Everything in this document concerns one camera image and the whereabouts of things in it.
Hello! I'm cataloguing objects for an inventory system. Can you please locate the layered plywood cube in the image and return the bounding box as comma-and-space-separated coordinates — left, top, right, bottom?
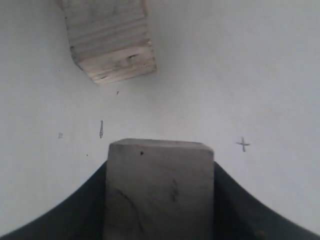
56, 0, 157, 85

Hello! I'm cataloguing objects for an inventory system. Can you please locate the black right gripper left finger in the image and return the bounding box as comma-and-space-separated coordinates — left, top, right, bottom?
0, 162, 107, 240

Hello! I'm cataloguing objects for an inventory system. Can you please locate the smallest wooden cube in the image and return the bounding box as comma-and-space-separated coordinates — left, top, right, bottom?
103, 138, 214, 240

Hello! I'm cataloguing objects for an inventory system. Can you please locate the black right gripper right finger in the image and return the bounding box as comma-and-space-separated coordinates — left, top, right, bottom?
212, 162, 320, 240

